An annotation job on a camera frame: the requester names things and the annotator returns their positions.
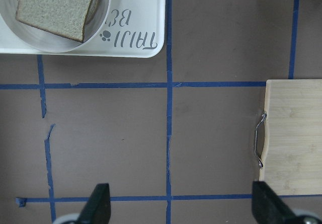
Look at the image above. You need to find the wooden cutting board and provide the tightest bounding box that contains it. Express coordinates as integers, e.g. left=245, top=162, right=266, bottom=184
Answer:
left=255, top=79, right=321, bottom=195

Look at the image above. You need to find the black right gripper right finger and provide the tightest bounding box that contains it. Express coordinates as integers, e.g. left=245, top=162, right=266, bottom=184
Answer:
left=252, top=181, right=299, bottom=224

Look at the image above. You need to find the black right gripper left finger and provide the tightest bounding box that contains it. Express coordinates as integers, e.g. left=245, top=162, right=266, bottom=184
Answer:
left=76, top=183, right=111, bottom=224

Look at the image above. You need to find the cream bear tray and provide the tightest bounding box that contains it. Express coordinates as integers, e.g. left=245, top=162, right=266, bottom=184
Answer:
left=0, top=0, right=167, bottom=58

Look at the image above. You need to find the round cream plate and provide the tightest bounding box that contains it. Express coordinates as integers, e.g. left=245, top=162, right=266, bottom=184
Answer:
left=1, top=0, right=111, bottom=54

